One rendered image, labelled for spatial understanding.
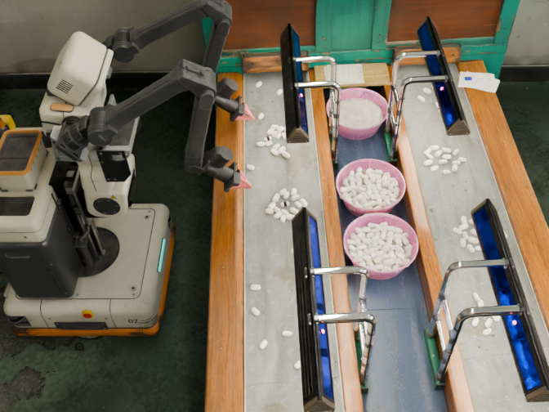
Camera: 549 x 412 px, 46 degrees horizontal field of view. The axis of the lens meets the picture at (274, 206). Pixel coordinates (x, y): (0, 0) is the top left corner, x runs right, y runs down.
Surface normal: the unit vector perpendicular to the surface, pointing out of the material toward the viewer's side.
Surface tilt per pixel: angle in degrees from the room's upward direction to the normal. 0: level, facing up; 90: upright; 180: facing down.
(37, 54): 89
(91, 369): 0
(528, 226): 0
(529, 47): 90
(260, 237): 0
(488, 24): 90
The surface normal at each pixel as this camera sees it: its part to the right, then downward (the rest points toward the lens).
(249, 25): 0.04, 0.76
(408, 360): -0.04, -0.65
